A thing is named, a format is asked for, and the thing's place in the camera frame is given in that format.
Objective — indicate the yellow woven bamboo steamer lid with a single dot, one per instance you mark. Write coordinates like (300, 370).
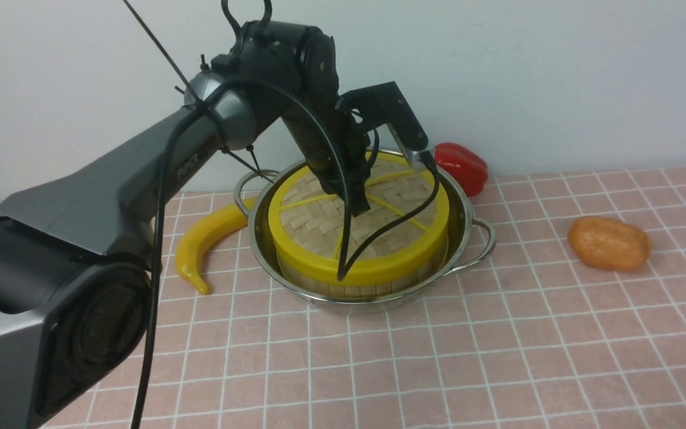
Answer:
(304, 220)

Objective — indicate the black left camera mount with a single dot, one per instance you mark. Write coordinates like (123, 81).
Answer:
(385, 104)

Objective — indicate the yellow banana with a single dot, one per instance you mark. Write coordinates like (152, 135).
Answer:
(198, 240)

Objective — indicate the red bell pepper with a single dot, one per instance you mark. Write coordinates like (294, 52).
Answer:
(469, 170)

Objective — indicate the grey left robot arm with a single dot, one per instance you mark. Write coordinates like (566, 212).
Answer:
(80, 257)

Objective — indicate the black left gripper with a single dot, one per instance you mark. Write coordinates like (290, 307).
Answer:
(347, 138)

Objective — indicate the orange brown bread roll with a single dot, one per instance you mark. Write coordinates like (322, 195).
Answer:
(609, 244)

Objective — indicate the pink checkered tablecloth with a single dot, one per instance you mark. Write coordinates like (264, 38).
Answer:
(531, 338)

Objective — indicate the yellow rimmed bamboo steamer basket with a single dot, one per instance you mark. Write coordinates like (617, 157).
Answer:
(376, 277)

